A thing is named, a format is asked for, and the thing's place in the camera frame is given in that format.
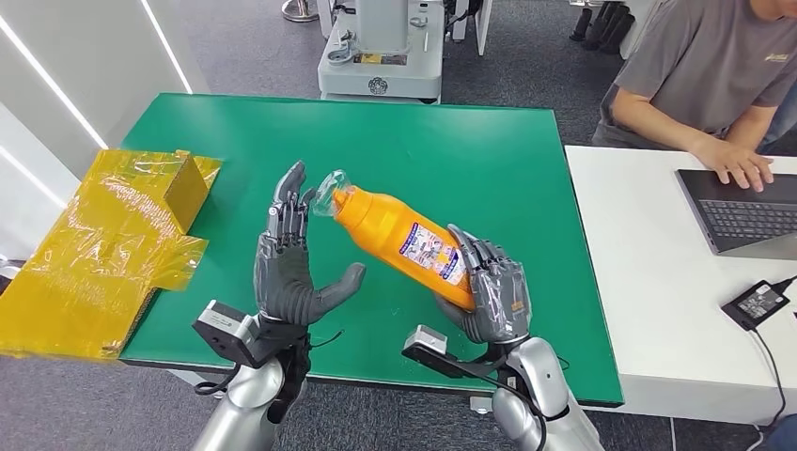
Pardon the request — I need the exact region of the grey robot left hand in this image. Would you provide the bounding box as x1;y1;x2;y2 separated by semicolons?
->
252;160;367;328

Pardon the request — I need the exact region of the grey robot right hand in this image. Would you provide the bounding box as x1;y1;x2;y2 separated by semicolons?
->
434;224;534;347

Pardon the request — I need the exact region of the person's right hand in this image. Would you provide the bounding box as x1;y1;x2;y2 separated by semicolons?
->
703;137;775;193

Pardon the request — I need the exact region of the orange plastic bottle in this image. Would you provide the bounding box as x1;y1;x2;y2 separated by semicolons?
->
312;169;477;313

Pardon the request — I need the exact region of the dark grey laptop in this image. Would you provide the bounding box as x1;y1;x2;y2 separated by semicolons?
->
675;167;797;261

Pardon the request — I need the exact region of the person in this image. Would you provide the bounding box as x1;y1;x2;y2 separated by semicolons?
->
591;0;797;193

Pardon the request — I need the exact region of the black power adapter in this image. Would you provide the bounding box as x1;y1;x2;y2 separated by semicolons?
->
721;280;792;333

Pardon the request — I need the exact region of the white table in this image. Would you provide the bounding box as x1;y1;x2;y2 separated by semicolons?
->
564;145;797;428

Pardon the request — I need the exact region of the green table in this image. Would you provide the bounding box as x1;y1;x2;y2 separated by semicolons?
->
119;93;625;409

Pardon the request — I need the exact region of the black chair base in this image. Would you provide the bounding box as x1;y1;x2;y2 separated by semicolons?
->
570;0;637;54

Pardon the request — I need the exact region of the yellow taped cardboard box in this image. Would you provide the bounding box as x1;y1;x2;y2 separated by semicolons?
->
0;148;224;363

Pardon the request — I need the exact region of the white machine base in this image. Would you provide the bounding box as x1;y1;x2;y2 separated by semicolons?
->
316;0;446;105

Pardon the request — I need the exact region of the white upright panel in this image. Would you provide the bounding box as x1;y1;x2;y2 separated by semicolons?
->
451;0;494;57

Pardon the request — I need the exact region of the chrome round stand base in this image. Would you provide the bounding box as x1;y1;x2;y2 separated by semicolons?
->
280;0;320;23

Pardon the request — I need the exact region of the dark blue object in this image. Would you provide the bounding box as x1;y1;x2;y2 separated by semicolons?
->
764;413;797;451

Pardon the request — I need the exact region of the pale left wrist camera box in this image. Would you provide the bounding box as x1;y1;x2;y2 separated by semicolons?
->
191;300;269;369

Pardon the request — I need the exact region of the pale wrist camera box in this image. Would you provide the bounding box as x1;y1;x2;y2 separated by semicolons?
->
401;324;465;380
191;300;269;369

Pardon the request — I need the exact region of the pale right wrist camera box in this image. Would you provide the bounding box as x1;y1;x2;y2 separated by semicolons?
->
401;324;465;380

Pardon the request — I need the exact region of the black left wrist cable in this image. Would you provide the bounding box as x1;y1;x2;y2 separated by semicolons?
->
194;370;241;397

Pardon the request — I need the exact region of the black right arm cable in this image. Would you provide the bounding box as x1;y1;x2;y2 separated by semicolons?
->
485;357;570;451

